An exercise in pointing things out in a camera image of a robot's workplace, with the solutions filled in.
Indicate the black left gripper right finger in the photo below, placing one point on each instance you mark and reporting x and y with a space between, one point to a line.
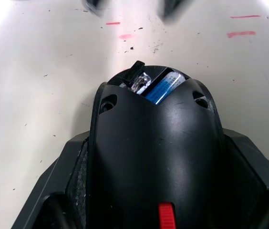
251 190

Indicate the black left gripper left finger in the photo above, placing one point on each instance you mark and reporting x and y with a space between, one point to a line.
60 190

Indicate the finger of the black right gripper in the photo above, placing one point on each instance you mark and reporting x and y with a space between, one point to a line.
171 8
95 7

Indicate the blue AA battery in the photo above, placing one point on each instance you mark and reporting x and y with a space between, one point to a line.
163 89

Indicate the black mouse base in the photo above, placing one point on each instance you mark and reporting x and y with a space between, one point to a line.
156 148

